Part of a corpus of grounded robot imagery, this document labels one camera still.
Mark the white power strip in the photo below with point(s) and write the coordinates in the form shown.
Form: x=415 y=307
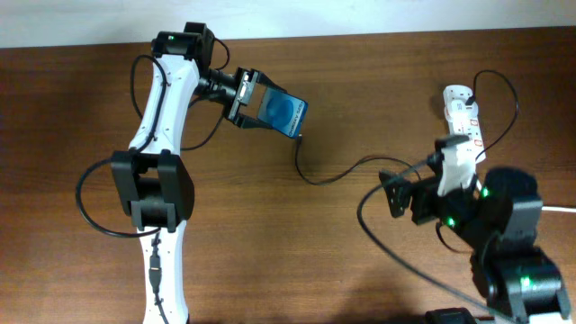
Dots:
x=470 y=127

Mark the blue Galaxy smartphone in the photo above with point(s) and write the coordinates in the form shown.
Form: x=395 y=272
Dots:
x=282 y=112

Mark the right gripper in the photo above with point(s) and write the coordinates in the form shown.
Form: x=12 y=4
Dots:
x=427 y=196

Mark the white USB charger plug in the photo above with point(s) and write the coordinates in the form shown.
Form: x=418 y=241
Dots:
x=459 y=110

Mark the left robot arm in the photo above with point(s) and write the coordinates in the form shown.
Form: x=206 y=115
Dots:
x=154 y=187

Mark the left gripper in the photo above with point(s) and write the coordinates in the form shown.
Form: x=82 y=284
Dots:
x=244 y=86

